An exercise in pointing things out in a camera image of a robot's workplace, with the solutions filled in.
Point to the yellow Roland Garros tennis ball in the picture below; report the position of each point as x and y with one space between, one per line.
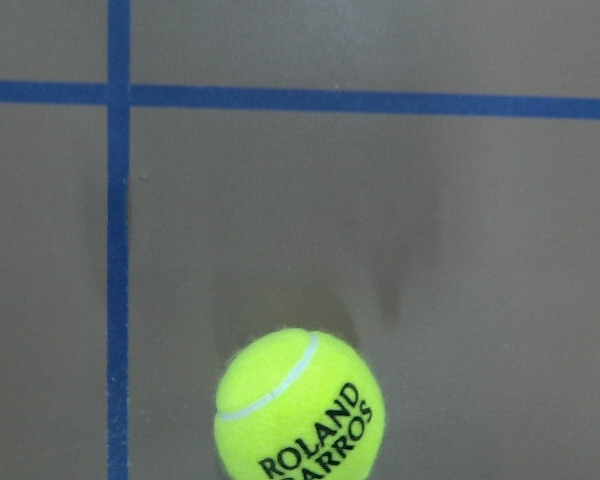
298 404

